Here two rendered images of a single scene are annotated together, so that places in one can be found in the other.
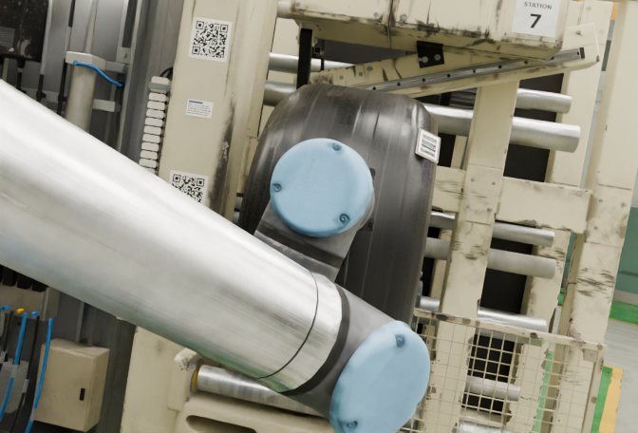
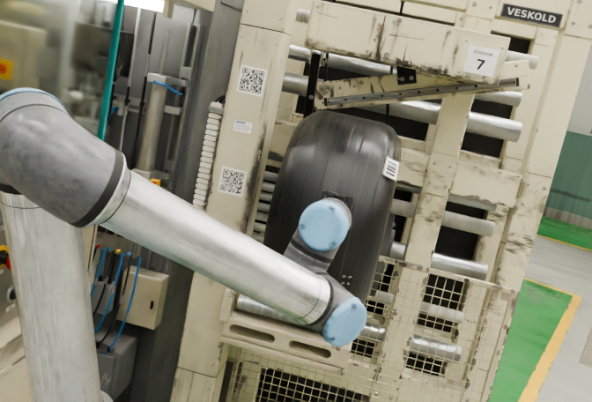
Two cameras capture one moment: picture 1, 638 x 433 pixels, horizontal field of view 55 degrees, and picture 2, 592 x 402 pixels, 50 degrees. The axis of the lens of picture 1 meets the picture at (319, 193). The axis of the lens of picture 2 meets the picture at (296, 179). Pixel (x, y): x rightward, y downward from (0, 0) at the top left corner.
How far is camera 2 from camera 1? 0.66 m
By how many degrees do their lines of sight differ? 7
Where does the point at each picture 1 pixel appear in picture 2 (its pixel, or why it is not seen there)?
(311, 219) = (318, 243)
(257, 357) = (296, 311)
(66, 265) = (236, 282)
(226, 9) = (263, 61)
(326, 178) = (326, 224)
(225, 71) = (261, 103)
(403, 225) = (371, 221)
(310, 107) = (317, 138)
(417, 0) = (397, 43)
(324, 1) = (329, 39)
